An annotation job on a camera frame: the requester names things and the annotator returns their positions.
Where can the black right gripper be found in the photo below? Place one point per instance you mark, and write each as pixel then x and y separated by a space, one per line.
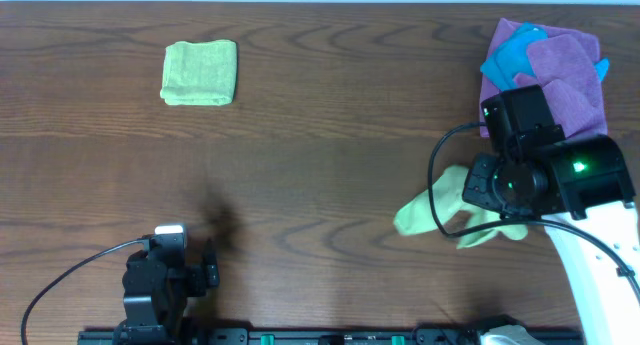
pixel 477 183

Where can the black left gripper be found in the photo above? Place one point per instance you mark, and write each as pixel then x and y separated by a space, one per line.
pixel 210 273

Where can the green cloth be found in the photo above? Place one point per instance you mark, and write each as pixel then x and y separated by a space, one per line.
pixel 200 74
pixel 416 216

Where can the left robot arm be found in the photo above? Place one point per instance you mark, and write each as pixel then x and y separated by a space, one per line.
pixel 157 286

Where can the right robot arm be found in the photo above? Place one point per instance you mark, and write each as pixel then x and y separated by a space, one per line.
pixel 580 192

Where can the large purple cloth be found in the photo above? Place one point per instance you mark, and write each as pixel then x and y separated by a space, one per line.
pixel 565 63

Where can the small purple cloth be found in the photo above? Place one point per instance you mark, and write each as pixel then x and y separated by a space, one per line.
pixel 570 83

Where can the blue cloth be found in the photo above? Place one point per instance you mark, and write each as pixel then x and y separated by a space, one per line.
pixel 507 52

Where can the folded green cloth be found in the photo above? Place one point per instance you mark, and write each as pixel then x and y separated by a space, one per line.
pixel 200 74

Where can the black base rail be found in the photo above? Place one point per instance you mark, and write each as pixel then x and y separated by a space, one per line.
pixel 240 336

